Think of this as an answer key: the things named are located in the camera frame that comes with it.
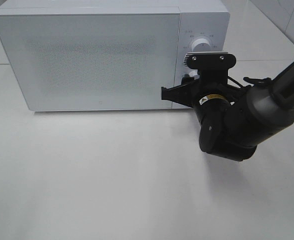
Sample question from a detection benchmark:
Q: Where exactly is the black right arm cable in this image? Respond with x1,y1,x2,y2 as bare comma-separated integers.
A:
228,76,273,88

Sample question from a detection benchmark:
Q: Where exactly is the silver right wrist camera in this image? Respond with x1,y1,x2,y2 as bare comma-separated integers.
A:
183,51,237,71

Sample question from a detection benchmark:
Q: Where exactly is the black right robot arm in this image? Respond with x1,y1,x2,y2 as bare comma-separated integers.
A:
161,52,294,162

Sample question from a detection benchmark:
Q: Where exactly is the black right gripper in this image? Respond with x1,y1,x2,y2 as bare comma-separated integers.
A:
160,68,245,118

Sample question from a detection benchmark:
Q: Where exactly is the white microwave door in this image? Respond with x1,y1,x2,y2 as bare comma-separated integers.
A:
0,14,180,112

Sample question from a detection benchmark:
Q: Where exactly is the white round knob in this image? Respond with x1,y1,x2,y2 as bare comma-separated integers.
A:
188,70,200,79
191,36,212,52

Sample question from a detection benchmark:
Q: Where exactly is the white microwave oven body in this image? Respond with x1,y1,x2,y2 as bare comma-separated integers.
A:
0,0,231,111

